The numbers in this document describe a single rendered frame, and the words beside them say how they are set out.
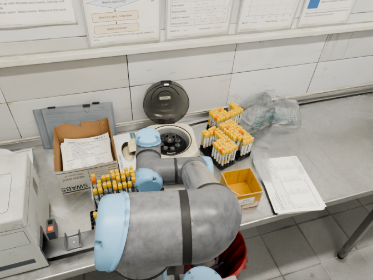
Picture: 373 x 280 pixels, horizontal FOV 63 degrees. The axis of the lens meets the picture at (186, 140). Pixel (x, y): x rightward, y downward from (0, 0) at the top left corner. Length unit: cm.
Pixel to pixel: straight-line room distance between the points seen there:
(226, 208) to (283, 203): 89
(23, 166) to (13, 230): 21
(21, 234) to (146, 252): 65
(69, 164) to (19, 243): 45
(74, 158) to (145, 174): 65
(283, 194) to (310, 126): 55
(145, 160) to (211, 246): 45
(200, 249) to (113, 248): 12
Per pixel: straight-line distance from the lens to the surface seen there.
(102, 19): 130
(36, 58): 134
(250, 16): 150
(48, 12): 130
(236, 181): 138
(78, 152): 146
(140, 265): 49
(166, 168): 85
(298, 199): 141
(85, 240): 120
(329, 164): 164
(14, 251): 114
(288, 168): 151
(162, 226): 45
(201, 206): 46
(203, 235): 46
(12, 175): 111
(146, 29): 135
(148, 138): 90
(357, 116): 204
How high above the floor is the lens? 194
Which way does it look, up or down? 43 degrees down
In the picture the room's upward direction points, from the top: 4 degrees clockwise
